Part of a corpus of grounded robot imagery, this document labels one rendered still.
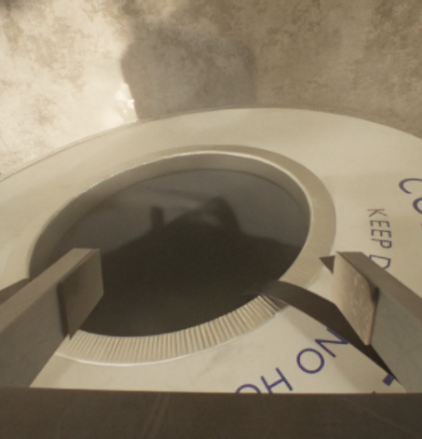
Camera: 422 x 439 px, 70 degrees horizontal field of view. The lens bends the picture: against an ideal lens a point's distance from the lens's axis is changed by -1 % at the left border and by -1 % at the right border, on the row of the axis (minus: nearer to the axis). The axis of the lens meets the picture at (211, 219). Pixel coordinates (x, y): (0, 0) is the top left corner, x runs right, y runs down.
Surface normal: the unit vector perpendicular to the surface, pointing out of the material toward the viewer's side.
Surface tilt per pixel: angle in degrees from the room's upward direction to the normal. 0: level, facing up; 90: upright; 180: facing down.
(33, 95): 0
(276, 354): 90
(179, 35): 0
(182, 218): 16
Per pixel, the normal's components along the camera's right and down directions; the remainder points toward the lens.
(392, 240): -0.15, -0.79
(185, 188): 0.03, 0.60
